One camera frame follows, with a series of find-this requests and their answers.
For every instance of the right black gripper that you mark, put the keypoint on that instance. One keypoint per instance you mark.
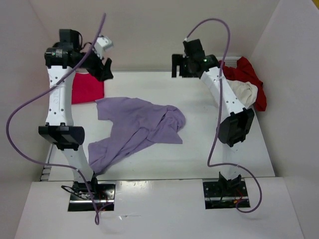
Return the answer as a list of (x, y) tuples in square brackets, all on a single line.
[(177, 59)]

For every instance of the white plastic laundry basket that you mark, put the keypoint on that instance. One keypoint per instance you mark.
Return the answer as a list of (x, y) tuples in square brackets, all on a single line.
[(231, 61)]

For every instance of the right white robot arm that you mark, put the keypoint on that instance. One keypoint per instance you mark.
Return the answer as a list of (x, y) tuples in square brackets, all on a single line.
[(234, 119)]

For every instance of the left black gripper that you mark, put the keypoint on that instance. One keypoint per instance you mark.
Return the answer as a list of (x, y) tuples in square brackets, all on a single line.
[(107, 74)]

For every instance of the dark red t shirt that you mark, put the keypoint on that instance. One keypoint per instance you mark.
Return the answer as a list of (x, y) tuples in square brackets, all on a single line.
[(244, 72)]

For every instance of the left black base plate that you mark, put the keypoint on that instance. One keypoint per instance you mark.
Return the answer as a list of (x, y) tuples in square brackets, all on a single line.
[(80, 201)]

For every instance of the pink t shirt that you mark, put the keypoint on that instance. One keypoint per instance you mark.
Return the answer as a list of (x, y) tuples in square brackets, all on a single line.
[(86, 89)]

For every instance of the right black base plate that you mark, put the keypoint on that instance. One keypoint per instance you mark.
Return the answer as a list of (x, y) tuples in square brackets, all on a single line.
[(216, 199)]

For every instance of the lavender t shirt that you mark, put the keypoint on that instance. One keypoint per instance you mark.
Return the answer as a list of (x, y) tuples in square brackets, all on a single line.
[(137, 124)]

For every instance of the cream white t shirt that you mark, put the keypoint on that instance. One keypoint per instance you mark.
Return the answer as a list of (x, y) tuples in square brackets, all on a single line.
[(245, 92)]

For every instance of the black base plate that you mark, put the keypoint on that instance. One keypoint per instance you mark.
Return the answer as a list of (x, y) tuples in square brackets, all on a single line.
[(216, 199), (80, 201)]

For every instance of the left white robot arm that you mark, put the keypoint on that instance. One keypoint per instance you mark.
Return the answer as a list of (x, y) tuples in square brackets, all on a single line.
[(59, 129)]

